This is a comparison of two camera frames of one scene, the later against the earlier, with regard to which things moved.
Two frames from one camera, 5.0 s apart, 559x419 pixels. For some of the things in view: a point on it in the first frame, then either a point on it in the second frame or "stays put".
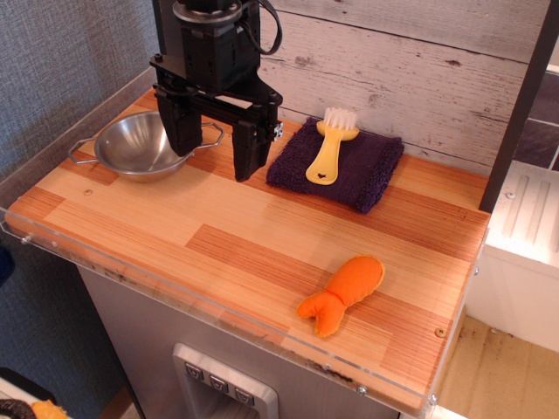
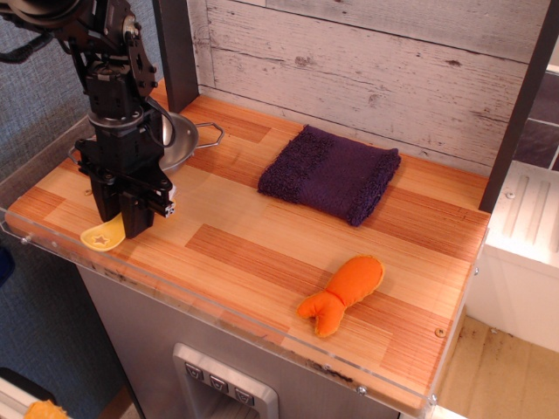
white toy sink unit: [515, 285] stays put
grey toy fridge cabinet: [142, 333] stays put
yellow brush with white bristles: [338, 125] -> [106, 237]
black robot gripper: [219, 63] -> [122, 147]
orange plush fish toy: [355, 280] stays put
